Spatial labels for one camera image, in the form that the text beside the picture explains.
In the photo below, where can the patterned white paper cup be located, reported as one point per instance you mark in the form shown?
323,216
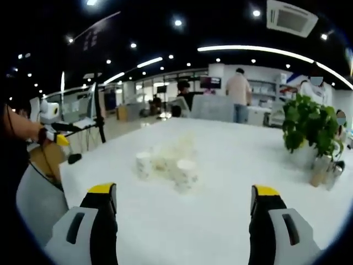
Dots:
143,165
186,176

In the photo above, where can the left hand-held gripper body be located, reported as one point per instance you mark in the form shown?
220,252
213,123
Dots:
49,111

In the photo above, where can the clear bottle with brown liquid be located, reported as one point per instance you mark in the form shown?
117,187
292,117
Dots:
317,172

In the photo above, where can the brown wooden chair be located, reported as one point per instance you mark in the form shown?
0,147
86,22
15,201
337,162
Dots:
45,160

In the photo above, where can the ceiling air conditioner unit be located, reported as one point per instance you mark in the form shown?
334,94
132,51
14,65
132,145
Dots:
292,18

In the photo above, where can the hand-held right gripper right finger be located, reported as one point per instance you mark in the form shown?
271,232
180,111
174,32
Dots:
271,223

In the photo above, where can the black stand pole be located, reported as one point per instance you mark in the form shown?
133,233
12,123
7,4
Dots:
99,118

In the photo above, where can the pile of paper cups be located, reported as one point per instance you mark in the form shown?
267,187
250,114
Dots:
176,151

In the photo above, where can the grey chair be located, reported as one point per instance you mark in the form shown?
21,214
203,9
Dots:
38,204

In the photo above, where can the small black object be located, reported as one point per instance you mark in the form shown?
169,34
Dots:
74,158

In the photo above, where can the long ceiling light strip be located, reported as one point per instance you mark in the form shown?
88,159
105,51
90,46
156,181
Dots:
256,49

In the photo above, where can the green potted plant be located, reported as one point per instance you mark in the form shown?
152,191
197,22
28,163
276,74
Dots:
309,129

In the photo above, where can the grey office partition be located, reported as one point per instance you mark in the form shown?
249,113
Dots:
211,109

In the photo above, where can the white table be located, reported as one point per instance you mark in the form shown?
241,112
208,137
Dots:
215,209

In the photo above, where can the wall screen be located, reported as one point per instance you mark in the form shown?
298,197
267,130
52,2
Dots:
211,82

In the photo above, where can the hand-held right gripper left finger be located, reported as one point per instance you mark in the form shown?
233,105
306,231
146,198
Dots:
95,220

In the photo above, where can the clear bottle with dark cap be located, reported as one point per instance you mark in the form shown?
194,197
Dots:
335,174

